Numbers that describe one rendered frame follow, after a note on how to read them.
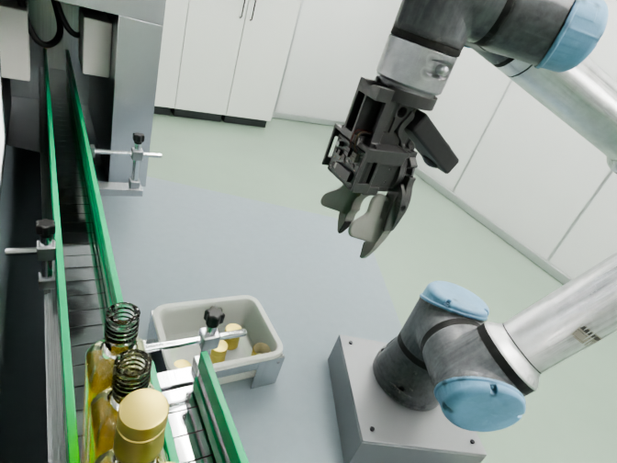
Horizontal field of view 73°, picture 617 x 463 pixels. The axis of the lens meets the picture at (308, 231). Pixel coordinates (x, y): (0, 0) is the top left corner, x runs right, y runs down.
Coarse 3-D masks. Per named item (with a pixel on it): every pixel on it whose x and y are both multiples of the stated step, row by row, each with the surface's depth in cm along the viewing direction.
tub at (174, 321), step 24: (168, 312) 82; (192, 312) 85; (240, 312) 92; (264, 312) 88; (168, 336) 85; (192, 336) 86; (264, 336) 86; (168, 360) 71; (192, 360) 81; (240, 360) 76; (264, 360) 79
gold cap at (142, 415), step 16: (128, 400) 29; (144, 400) 30; (160, 400) 30; (128, 416) 28; (144, 416) 29; (160, 416) 29; (128, 432) 28; (144, 432) 28; (160, 432) 29; (128, 448) 29; (144, 448) 29; (160, 448) 31
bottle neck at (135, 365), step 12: (120, 360) 34; (132, 360) 36; (144, 360) 35; (120, 372) 33; (132, 372) 34; (144, 372) 34; (120, 384) 34; (132, 384) 34; (144, 384) 35; (120, 396) 35
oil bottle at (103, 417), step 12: (96, 396) 37; (108, 396) 37; (96, 408) 36; (108, 408) 36; (96, 420) 36; (108, 420) 35; (96, 432) 35; (108, 432) 35; (96, 444) 35; (108, 444) 35; (96, 456) 35
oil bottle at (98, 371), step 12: (96, 348) 41; (144, 348) 43; (96, 360) 40; (108, 360) 40; (84, 372) 43; (96, 372) 39; (108, 372) 39; (84, 384) 44; (96, 384) 39; (108, 384) 39; (84, 396) 44; (84, 408) 44; (84, 420) 44; (84, 432) 45; (84, 444) 45; (84, 456) 46
